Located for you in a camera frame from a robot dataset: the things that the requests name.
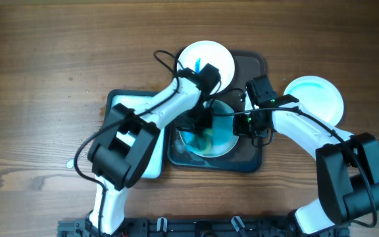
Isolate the green scrubbing sponge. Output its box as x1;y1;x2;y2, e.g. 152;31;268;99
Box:
191;128;213;155

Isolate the white plate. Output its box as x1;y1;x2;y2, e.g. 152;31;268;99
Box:
180;116;239;158
284;76;344;126
176;40;236;95

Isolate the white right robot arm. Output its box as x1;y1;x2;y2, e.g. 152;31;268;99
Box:
234;76;379;236

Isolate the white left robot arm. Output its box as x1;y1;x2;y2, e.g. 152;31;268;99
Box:
88;64;220;236

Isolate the dark brown serving tray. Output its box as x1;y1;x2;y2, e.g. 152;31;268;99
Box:
164;49;267;173

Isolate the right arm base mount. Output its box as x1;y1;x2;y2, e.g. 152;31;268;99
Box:
295;199;336;234

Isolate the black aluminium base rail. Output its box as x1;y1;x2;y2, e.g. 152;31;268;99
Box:
57;216;350;237

